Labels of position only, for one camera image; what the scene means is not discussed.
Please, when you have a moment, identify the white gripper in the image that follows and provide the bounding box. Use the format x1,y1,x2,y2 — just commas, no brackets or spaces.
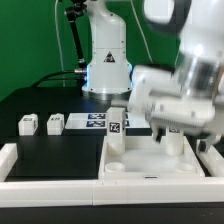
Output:
128,65,224,153

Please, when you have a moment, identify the white square tabletop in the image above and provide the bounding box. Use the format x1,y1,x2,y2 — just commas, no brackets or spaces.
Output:
98,136,205,180

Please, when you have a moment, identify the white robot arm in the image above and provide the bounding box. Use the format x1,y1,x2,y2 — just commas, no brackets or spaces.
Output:
83,0,224,152

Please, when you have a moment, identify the white sheet with tags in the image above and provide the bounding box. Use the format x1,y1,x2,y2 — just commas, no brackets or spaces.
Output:
65,113,150,130

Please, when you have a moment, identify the white U-shaped obstacle fence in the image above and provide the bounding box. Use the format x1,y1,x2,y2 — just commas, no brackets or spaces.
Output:
0,143,224,208

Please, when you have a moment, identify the black cable on table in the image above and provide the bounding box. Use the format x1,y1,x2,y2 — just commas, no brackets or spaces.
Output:
31,68,88,88

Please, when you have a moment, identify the white hanging cable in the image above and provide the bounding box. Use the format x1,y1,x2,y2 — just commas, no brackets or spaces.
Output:
54,0,66,88

